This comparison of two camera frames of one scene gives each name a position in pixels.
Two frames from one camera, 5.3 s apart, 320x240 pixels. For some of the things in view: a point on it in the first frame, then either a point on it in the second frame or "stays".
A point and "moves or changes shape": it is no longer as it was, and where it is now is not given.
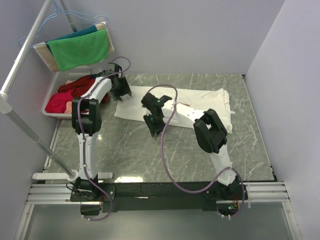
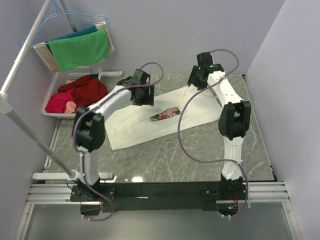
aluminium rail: [259, 192] stays
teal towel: [92, 29] stays
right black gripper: [154, 128] to [192, 80]
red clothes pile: [57, 102] stays
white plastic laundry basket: [61, 77] stays
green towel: [80, 50] stays
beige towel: [43, 51] stays
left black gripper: [125, 91] to [149, 99]
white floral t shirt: [129, 105] moves or changes shape
